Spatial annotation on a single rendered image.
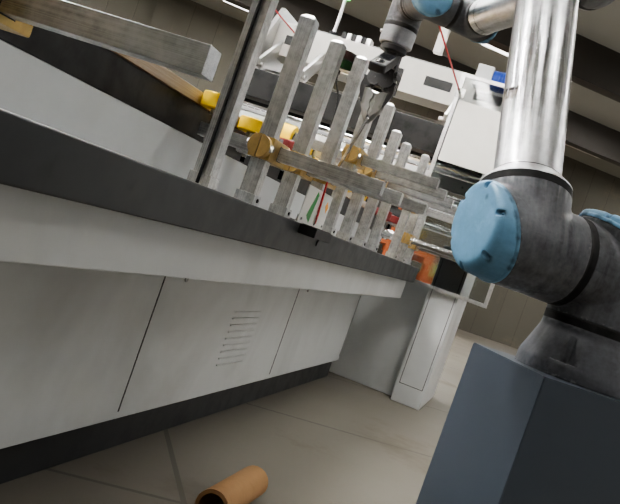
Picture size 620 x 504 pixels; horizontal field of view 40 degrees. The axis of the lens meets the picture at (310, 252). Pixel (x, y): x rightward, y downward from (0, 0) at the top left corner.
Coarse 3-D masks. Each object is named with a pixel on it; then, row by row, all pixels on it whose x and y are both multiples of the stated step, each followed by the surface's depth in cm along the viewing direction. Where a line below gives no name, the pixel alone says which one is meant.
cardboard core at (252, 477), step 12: (252, 468) 215; (228, 480) 200; (240, 480) 203; (252, 480) 208; (264, 480) 215; (204, 492) 190; (216, 492) 190; (228, 492) 192; (240, 492) 198; (252, 492) 205
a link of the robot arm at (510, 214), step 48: (528, 0) 149; (576, 0) 150; (528, 48) 144; (528, 96) 141; (528, 144) 137; (480, 192) 134; (528, 192) 131; (480, 240) 131; (528, 240) 128; (576, 240) 131; (528, 288) 133
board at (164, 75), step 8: (64, 0) 134; (120, 56) 156; (128, 56) 157; (136, 64) 160; (144, 64) 163; (152, 64) 166; (152, 72) 167; (160, 72) 170; (168, 72) 173; (160, 80) 171; (168, 80) 174; (176, 80) 177; (184, 80) 181; (176, 88) 178; (184, 88) 182; (192, 88) 185; (184, 96) 185; (192, 96) 187; (200, 96) 190
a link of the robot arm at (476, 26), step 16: (464, 0) 212; (480, 0) 208; (496, 0) 197; (512, 0) 190; (592, 0) 164; (608, 0) 165; (464, 16) 212; (480, 16) 205; (496, 16) 198; (512, 16) 193; (464, 32) 215; (480, 32) 211; (496, 32) 215
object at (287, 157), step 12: (204, 132) 190; (228, 144) 188; (240, 144) 188; (288, 156) 185; (300, 156) 184; (300, 168) 184; (312, 168) 183; (324, 168) 183; (336, 168) 182; (336, 180) 182; (348, 180) 181; (360, 180) 180; (372, 180) 180; (372, 192) 180
